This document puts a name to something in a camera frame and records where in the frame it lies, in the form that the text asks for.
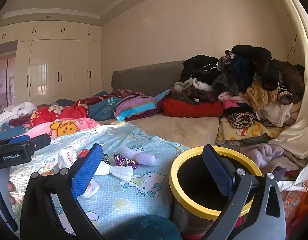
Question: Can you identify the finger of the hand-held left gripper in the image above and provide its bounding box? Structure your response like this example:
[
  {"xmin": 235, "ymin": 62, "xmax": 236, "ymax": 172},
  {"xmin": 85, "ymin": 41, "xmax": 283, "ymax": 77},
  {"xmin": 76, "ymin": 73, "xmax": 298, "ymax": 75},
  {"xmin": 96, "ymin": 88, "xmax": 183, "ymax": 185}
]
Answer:
[
  {"xmin": 0, "ymin": 134, "xmax": 31, "ymax": 146},
  {"xmin": 24, "ymin": 133, "xmax": 51, "ymax": 154}
]

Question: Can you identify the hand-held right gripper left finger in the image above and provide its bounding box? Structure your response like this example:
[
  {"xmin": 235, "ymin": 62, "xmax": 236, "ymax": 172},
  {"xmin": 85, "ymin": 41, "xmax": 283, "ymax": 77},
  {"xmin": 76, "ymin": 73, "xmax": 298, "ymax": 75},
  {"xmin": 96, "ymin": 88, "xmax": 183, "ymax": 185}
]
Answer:
[{"xmin": 20, "ymin": 143, "xmax": 104, "ymax": 240}]

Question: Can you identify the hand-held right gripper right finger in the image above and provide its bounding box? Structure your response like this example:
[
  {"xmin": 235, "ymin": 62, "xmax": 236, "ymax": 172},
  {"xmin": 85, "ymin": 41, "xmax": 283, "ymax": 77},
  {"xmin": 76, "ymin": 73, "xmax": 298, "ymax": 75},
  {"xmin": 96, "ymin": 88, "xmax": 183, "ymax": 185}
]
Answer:
[{"xmin": 201, "ymin": 144, "xmax": 287, "ymax": 240}]

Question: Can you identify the white red plastic wrapper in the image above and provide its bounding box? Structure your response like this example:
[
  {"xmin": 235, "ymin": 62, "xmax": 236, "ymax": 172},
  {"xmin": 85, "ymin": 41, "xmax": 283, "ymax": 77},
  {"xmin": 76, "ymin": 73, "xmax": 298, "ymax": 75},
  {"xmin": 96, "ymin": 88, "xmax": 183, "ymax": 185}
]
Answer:
[{"xmin": 80, "ymin": 179, "xmax": 99, "ymax": 198}]

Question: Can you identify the white paper wrapper red print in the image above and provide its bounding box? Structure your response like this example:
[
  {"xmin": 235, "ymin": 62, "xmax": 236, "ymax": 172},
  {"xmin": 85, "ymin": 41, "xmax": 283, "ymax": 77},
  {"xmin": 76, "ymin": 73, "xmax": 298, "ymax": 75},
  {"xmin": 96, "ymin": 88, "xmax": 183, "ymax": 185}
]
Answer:
[{"xmin": 58, "ymin": 147, "xmax": 78, "ymax": 170}]

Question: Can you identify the white foam net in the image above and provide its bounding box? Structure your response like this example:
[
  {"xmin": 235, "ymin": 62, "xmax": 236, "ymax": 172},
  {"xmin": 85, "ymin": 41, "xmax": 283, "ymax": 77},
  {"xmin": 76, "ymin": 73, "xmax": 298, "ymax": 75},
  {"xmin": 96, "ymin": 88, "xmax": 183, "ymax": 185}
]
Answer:
[{"xmin": 94, "ymin": 160, "xmax": 134, "ymax": 180}]

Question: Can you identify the purple foil wrapper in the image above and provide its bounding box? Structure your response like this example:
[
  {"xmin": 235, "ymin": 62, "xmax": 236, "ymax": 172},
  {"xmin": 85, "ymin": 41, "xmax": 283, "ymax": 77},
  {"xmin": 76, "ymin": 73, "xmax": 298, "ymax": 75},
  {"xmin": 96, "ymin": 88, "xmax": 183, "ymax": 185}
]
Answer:
[{"xmin": 114, "ymin": 154, "xmax": 140, "ymax": 169}]

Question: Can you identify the yellow rimmed trash bin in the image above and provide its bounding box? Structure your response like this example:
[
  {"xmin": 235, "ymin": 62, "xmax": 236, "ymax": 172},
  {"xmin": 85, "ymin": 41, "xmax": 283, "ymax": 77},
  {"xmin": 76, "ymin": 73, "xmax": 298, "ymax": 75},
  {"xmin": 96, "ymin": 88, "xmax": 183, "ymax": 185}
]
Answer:
[{"xmin": 169, "ymin": 146, "xmax": 263, "ymax": 230}]

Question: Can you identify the pale lavender foam net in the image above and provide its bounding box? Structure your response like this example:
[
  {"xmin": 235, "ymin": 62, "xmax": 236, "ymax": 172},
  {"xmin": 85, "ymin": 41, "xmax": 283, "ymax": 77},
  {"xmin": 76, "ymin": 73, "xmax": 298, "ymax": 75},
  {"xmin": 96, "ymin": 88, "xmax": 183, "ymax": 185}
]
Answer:
[{"xmin": 118, "ymin": 146, "xmax": 161, "ymax": 167}]

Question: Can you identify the person's left hand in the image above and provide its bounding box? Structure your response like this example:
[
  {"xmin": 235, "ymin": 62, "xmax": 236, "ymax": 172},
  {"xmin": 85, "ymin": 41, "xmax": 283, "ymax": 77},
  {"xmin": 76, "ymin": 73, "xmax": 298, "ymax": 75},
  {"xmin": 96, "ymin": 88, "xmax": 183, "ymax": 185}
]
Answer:
[{"xmin": 6, "ymin": 181, "xmax": 16, "ymax": 205}]

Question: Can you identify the grey folded cloth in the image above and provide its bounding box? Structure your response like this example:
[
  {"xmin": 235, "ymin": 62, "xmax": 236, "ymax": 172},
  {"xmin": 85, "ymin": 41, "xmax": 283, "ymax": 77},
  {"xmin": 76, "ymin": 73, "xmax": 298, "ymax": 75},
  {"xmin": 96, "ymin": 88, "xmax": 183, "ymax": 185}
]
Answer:
[{"xmin": 220, "ymin": 142, "xmax": 244, "ymax": 151}]

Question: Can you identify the white cloth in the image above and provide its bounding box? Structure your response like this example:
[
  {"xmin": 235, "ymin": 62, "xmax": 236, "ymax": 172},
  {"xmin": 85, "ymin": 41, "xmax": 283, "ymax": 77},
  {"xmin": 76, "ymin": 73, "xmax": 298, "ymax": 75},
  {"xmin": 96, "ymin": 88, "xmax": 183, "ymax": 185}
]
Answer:
[{"xmin": 0, "ymin": 102, "xmax": 37, "ymax": 128}]

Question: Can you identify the pink bear print blanket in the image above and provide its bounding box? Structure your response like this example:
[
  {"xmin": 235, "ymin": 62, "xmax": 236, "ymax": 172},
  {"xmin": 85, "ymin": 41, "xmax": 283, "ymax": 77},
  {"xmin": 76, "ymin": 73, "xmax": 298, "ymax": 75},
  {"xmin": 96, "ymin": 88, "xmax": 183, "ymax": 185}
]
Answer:
[{"xmin": 19, "ymin": 117, "xmax": 102, "ymax": 140}]

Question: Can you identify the red floral quilt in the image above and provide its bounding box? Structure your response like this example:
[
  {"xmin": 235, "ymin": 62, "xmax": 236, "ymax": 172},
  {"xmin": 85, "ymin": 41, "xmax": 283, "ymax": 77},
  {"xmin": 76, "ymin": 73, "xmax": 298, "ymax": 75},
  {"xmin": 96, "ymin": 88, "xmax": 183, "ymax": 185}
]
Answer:
[{"xmin": 9, "ymin": 104, "xmax": 89, "ymax": 128}]

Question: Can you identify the light blue cat print blanket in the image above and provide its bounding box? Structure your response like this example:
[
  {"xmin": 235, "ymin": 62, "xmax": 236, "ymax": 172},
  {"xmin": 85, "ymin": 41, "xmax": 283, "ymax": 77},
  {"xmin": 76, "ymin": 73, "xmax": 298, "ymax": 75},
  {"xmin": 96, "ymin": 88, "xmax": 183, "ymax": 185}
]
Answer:
[{"xmin": 9, "ymin": 124, "xmax": 191, "ymax": 238}]

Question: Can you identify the yellow cartoon print blanket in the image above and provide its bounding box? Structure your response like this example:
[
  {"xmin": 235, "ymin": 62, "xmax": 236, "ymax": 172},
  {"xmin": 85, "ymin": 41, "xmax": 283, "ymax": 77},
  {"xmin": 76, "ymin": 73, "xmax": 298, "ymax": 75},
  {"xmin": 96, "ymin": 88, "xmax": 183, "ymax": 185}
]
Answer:
[{"xmin": 216, "ymin": 120, "xmax": 287, "ymax": 145}]

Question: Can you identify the lavender fleece cloth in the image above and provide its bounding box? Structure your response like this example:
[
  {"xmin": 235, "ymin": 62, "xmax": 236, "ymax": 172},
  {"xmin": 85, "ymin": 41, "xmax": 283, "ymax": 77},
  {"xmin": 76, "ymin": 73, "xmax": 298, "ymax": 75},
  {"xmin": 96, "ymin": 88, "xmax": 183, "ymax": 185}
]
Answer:
[{"xmin": 240, "ymin": 142, "xmax": 284, "ymax": 168}]

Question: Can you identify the pink cartoon print panel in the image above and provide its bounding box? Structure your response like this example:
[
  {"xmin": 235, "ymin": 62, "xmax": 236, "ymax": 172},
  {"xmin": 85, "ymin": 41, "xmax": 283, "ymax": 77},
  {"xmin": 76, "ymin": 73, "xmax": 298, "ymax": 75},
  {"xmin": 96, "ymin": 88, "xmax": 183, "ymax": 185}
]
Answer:
[{"xmin": 0, "ymin": 55, "xmax": 16, "ymax": 118}]

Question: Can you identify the blue floral quilt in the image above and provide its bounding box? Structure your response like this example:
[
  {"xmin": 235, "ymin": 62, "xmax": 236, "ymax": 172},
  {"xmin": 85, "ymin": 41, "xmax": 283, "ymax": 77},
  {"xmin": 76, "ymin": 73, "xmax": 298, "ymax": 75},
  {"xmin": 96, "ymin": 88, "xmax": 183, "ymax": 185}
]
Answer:
[{"xmin": 55, "ymin": 91, "xmax": 124, "ymax": 122}]

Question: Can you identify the red cushion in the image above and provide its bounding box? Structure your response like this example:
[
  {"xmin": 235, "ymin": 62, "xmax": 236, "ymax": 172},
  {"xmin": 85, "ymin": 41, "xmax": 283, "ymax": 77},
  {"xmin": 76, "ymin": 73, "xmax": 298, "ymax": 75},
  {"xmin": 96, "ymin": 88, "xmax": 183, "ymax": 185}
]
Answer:
[{"xmin": 161, "ymin": 98, "xmax": 224, "ymax": 117}]

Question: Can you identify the cream wardrobe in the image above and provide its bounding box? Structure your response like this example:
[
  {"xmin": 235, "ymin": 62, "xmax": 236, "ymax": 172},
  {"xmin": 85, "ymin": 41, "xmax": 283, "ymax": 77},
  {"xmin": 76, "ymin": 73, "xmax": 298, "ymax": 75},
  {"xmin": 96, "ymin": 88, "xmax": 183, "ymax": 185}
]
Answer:
[{"xmin": 0, "ymin": 21, "xmax": 102, "ymax": 105}]

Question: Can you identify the purple striped blanket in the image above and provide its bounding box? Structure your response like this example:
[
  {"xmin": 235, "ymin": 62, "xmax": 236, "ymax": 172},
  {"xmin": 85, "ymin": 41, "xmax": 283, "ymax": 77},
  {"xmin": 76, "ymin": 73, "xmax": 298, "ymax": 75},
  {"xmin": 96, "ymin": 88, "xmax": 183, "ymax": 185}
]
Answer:
[{"xmin": 113, "ymin": 89, "xmax": 171, "ymax": 122}]

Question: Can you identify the orange patterned cloth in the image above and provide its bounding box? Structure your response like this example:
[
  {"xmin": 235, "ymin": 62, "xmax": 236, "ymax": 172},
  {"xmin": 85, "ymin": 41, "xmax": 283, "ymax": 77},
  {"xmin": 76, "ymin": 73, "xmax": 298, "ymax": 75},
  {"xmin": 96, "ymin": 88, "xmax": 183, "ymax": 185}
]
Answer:
[{"xmin": 281, "ymin": 187, "xmax": 308, "ymax": 230}]

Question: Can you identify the teal fleece cloth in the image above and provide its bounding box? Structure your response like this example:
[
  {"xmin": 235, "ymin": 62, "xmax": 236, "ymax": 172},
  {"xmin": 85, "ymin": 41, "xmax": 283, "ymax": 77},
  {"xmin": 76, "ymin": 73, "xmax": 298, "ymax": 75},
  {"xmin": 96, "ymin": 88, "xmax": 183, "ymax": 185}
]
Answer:
[{"xmin": 114, "ymin": 215, "xmax": 182, "ymax": 240}]

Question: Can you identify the maroon patterned quilt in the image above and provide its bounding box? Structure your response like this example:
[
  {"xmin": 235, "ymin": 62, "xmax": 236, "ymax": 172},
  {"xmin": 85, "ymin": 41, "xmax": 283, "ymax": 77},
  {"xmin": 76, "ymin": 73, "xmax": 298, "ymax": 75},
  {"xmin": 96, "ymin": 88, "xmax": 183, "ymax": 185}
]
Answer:
[{"xmin": 81, "ymin": 89, "xmax": 144, "ymax": 103}]

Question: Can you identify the pile of clothes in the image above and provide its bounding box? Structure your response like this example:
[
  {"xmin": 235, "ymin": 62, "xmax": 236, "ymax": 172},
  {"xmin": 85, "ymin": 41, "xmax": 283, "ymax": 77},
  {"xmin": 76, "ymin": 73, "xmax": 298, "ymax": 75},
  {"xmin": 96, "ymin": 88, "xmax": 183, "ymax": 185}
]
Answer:
[{"xmin": 169, "ymin": 44, "xmax": 306, "ymax": 130}]

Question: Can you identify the cream satin curtain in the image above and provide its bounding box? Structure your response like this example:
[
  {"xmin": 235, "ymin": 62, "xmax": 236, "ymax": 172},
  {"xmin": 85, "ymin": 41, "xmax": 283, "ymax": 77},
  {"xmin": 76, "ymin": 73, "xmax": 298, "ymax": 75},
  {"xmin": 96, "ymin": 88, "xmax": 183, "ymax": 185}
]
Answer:
[{"xmin": 269, "ymin": 0, "xmax": 308, "ymax": 160}]

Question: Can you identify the grey headboard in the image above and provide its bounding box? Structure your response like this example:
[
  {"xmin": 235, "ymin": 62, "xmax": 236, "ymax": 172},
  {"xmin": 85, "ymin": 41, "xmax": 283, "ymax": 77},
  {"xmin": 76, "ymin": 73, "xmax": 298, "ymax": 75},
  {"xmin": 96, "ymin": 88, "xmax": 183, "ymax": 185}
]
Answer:
[{"xmin": 111, "ymin": 60, "xmax": 187, "ymax": 97}]

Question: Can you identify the red wire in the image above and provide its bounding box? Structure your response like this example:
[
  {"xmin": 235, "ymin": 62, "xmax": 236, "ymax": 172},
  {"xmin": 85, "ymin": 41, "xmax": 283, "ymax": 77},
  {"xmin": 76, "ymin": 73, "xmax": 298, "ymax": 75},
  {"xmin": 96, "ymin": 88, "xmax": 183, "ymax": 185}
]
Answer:
[{"xmin": 287, "ymin": 35, "xmax": 297, "ymax": 61}]

